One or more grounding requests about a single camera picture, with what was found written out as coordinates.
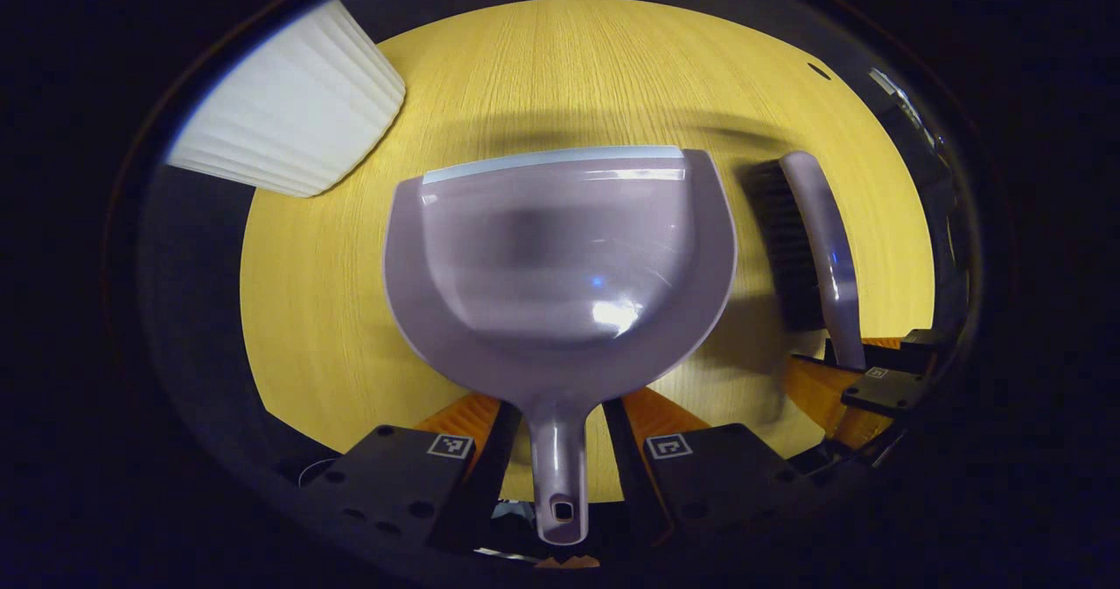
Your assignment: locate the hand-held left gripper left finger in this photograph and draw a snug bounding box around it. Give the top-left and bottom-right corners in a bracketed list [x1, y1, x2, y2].
[302, 392, 523, 555]

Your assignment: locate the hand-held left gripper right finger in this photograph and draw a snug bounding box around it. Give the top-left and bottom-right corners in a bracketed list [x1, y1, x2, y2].
[602, 386, 802, 548]

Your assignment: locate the small pink broom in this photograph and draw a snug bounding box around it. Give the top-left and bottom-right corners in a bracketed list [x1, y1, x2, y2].
[742, 151, 867, 371]

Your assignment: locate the pink plastic dustpan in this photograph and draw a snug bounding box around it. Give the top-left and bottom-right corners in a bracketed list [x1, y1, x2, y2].
[382, 145, 739, 546]

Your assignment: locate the white ribbed garbage bin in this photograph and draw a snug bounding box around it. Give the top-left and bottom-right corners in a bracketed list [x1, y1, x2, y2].
[166, 0, 407, 199]

